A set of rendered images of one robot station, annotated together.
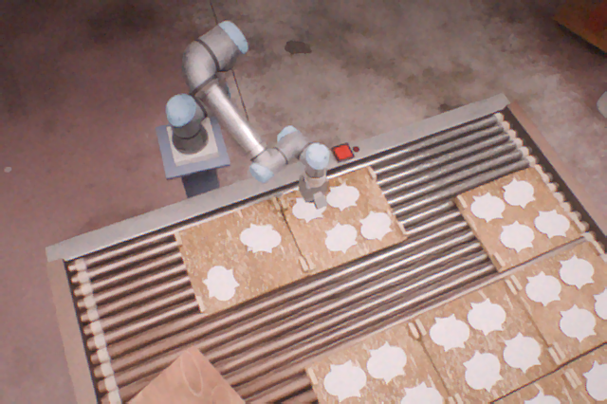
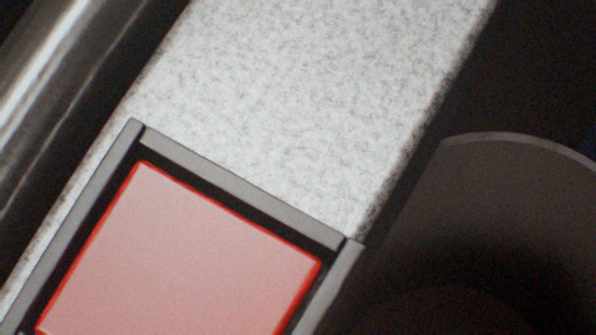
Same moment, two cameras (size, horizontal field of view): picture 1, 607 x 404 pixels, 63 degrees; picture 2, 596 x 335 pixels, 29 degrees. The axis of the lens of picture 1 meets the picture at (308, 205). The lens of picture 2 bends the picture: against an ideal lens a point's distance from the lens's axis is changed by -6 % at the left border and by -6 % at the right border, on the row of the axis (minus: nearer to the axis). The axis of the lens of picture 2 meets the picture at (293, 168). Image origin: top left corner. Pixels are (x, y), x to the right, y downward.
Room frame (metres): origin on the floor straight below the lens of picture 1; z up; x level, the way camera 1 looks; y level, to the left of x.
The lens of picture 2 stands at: (1.28, -0.12, 1.25)
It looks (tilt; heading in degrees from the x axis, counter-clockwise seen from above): 70 degrees down; 151
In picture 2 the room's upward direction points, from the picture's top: 1 degrees clockwise
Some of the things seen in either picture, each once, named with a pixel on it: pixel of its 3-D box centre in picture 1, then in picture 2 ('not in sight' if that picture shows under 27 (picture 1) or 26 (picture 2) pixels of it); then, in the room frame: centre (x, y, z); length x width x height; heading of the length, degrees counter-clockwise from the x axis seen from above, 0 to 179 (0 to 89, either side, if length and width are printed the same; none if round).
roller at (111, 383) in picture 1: (360, 279); not in sight; (0.65, -0.24, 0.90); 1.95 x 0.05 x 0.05; 122
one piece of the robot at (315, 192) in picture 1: (315, 190); not in sight; (0.88, -0.02, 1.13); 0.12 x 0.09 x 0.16; 36
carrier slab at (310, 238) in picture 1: (340, 218); not in sight; (0.88, -0.14, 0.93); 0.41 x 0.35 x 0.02; 121
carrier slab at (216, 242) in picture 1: (241, 253); not in sight; (0.67, 0.22, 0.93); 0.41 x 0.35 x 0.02; 122
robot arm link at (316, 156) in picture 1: (316, 160); not in sight; (0.90, 0.00, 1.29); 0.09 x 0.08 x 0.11; 54
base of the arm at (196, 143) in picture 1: (188, 132); not in sight; (1.15, 0.54, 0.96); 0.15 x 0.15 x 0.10
